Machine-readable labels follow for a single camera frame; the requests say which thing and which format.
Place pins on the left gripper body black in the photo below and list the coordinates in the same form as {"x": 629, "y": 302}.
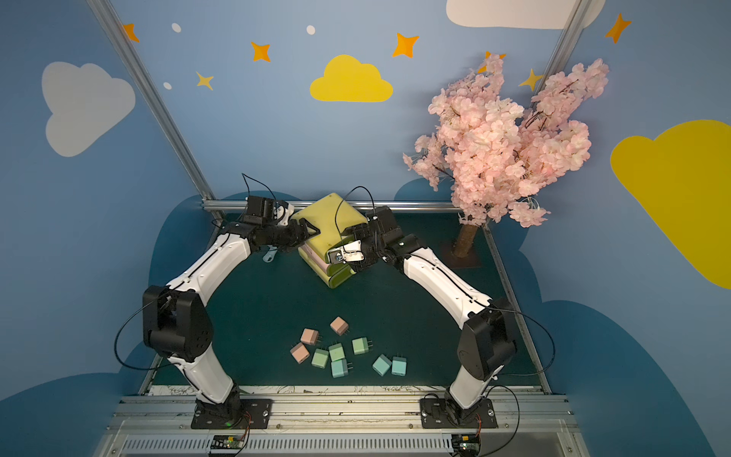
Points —
{"x": 294, "y": 232}

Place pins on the yellow-green drawer cabinet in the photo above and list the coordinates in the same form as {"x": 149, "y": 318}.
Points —
{"x": 331, "y": 214}

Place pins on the pink plug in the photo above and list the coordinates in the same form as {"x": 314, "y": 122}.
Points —
{"x": 339, "y": 326}
{"x": 300, "y": 353}
{"x": 310, "y": 337}

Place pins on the green plug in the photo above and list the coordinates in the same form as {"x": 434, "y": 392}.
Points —
{"x": 336, "y": 352}
{"x": 361, "y": 345}
{"x": 320, "y": 358}

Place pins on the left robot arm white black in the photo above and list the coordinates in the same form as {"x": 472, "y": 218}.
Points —
{"x": 176, "y": 324}

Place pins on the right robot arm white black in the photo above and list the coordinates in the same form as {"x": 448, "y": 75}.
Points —
{"x": 489, "y": 332}

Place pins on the blue toy dustpan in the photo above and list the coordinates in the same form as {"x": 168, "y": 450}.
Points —
{"x": 270, "y": 255}

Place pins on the teal plug tilted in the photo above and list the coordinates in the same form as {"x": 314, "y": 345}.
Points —
{"x": 382, "y": 365}

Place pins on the teal plug far right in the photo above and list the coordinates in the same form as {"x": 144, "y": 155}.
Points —
{"x": 399, "y": 366}

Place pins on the teal plug lower middle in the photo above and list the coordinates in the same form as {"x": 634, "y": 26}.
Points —
{"x": 340, "y": 368}

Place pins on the pink cherry blossom tree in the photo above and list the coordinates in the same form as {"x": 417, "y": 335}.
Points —
{"x": 497, "y": 154}

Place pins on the left controller board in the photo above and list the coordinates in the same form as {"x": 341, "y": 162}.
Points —
{"x": 227, "y": 443}

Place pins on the controller board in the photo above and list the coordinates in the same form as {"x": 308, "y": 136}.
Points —
{"x": 465, "y": 445}
{"x": 227, "y": 443}

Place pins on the right controller board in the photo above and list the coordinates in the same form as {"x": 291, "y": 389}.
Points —
{"x": 465, "y": 445}

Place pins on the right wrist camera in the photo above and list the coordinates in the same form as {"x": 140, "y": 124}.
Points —
{"x": 348, "y": 253}

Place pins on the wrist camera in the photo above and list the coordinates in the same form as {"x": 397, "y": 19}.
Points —
{"x": 264, "y": 211}
{"x": 348, "y": 253}

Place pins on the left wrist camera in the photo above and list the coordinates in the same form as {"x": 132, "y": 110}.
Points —
{"x": 264, "y": 211}

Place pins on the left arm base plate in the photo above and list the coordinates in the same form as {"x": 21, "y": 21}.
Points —
{"x": 237, "y": 414}

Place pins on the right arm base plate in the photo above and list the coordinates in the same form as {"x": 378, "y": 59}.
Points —
{"x": 438, "y": 412}

